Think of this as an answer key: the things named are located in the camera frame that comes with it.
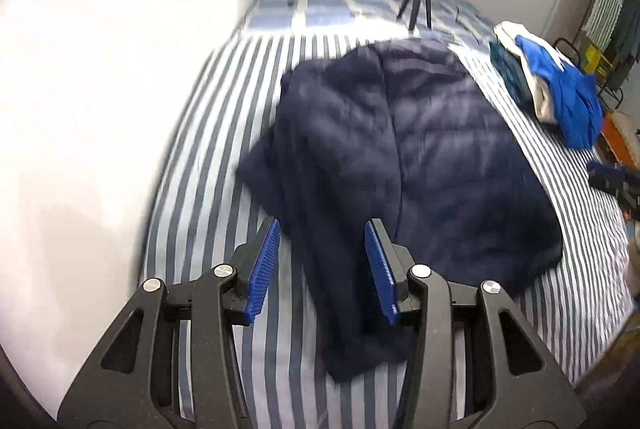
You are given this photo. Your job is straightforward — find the navy puffer jacket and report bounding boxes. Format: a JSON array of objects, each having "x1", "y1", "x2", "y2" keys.
[{"x1": 236, "y1": 35, "x2": 563, "y2": 383}]

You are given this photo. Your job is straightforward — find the blue white striped bedsheet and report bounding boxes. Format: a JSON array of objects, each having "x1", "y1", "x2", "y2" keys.
[{"x1": 143, "y1": 33, "x2": 634, "y2": 428}]

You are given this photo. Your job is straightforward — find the blue and white garment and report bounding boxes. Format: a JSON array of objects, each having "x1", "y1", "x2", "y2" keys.
[{"x1": 489, "y1": 21, "x2": 603, "y2": 150}]

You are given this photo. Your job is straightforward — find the striped hanging towel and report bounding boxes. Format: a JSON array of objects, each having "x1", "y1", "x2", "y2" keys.
[{"x1": 582, "y1": 0, "x2": 624, "y2": 51}]

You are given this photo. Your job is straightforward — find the black clothes rack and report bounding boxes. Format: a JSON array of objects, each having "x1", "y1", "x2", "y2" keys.
[{"x1": 547, "y1": 0, "x2": 639, "y2": 111}]

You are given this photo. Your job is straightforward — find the yellow black box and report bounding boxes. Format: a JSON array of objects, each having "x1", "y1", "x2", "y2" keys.
[{"x1": 582, "y1": 42, "x2": 613, "y2": 78}]

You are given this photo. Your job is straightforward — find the blue checked bedsheet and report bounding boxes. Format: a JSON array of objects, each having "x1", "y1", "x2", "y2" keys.
[{"x1": 240, "y1": 0, "x2": 494, "y2": 48}]

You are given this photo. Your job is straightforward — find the dark hanging clothes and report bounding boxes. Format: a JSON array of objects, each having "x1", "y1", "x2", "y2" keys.
[{"x1": 610, "y1": 0, "x2": 640, "y2": 62}]

